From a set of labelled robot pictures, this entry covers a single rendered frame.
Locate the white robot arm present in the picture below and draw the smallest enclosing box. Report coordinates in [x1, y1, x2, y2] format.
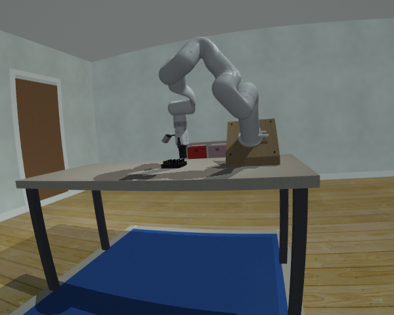
[159, 37, 269, 147]

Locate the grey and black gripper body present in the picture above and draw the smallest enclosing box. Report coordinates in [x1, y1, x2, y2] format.
[174, 127, 189, 146]

